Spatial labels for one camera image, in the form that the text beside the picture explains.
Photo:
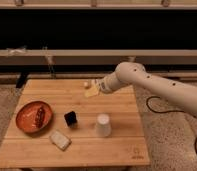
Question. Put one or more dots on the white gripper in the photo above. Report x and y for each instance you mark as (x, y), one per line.
(106, 85)

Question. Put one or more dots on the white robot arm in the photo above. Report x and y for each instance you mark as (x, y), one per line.
(182, 95)

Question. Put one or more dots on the black eraser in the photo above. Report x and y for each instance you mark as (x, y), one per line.
(70, 118)

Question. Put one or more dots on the wooden table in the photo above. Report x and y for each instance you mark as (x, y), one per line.
(125, 146)

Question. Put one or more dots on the dark brown food item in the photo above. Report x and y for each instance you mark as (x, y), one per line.
(39, 119)

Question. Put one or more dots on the white sponge block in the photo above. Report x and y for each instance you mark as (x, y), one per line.
(60, 140)

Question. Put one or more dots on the orange bowl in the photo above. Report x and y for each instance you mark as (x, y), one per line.
(25, 117)

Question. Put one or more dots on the grey horizontal rail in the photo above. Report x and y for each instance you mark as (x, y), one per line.
(30, 56)

